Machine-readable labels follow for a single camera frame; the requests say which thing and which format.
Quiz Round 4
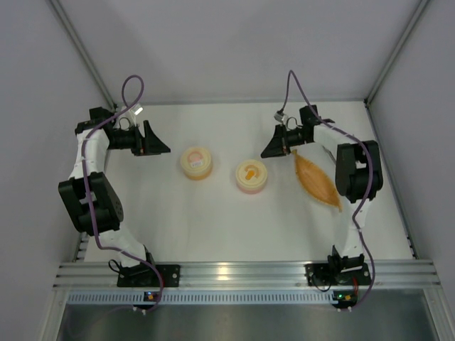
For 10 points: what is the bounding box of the pink bowl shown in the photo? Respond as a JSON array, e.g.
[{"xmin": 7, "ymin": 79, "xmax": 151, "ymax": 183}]
[{"xmin": 237, "ymin": 182, "xmax": 267, "ymax": 195}]

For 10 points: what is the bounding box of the fish-shaped woven basket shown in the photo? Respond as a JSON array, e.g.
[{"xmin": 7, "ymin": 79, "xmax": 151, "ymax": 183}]
[{"xmin": 291, "ymin": 150, "xmax": 343, "ymax": 212}]

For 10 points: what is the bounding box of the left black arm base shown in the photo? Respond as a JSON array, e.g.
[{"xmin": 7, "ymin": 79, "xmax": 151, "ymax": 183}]
[{"xmin": 117, "ymin": 264, "xmax": 181, "ymax": 288}]

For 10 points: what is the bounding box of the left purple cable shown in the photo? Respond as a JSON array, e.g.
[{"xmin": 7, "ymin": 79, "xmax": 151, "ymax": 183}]
[{"xmin": 80, "ymin": 75, "xmax": 164, "ymax": 313}]

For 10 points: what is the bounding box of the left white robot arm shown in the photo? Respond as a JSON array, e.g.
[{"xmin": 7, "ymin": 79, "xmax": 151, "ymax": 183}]
[{"xmin": 58, "ymin": 107, "xmax": 170, "ymax": 287}]

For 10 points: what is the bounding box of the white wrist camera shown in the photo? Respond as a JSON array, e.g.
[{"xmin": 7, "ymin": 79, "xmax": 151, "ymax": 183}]
[
  {"xmin": 274, "ymin": 109, "xmax": 289, "ymax": 125},
  {"xmin": 122, "ymin": 103, "xmax": 144, "ymax": 125}
]

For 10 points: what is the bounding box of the slotted cable duct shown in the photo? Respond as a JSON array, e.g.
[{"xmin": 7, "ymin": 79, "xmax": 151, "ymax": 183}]
[{"xmin": 67, "ymin": 290, "xmax": 335, "ymax": 305}]

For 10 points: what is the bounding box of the aluminium mounting rail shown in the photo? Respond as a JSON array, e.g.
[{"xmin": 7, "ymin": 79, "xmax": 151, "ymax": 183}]
[{"xmin": 53, "ymin": 259, "xmax": 441, "ymax": 291}]

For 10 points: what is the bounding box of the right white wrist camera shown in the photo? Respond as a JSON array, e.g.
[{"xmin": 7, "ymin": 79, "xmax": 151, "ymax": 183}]
[{"xmin": 274, "ymin": 109, "xmax": 289, "ymax": 125}]

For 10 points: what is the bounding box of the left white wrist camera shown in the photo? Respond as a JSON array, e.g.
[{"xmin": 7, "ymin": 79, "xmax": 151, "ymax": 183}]
[{"xmin": 122, "ymin": 103, "xmax": 144, "ymax": 125}]

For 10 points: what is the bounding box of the orange bowl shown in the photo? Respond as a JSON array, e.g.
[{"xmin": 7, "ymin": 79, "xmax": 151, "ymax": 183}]
[{"xmin": 183, "ymin": 166, "xmax": 213, "ymax": 180}]

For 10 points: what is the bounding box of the cream lid orange handle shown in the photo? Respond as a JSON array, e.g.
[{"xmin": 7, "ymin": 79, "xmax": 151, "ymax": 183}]
[{"xmin": 235, "ymin": 159, "xmax": 268, "ymax": 186}]

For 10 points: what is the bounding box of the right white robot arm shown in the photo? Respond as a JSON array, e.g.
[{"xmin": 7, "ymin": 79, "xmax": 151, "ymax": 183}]
[{"xmin": 261, "ymin": 105, "xmax": 383, "ymax": 286}]

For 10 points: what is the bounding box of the purple cable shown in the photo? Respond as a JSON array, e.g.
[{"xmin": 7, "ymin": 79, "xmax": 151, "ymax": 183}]
[
  {"xmin": 80, "ymin": 75, "xmax": 164, "ymax": 313},
  {"xmin": 275, "ymin": 69, "xmax": 377, "ymax": 310}
]

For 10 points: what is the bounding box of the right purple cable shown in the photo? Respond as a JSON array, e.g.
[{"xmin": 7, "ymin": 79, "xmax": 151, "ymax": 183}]
[{"xmin": 275, "ymin": 69, "xmax": 377, "ymax": 310}]

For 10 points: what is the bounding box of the cream lid pink handle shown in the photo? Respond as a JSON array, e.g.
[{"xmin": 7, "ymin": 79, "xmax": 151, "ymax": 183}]
[{"xmin": 180, "ymin": 146, "xmax": 213, "ymax": 169}]

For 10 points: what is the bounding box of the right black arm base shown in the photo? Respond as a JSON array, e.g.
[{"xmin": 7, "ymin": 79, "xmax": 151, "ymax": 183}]
[{"xmin": 304, "ymin": 263, "xmax": 371, "ymax": 288}]

